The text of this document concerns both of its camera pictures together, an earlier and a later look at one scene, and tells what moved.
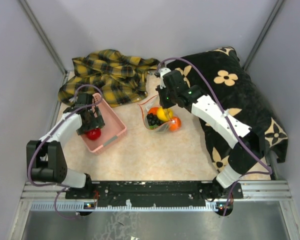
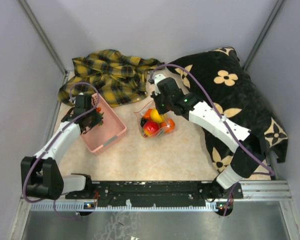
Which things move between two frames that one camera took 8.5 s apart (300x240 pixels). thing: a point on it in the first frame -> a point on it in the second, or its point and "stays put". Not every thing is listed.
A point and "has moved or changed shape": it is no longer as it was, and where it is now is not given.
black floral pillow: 221,71 stays put
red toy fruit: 94,134 -> 151,128
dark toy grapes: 153,120 -> 143,121
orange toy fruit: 175,124 -> 169,125
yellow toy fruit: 165,114 -> 155,116
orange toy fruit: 153,110 has moved or changed shape
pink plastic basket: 113,128 stays put
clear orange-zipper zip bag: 158,118 has moved or changed shape
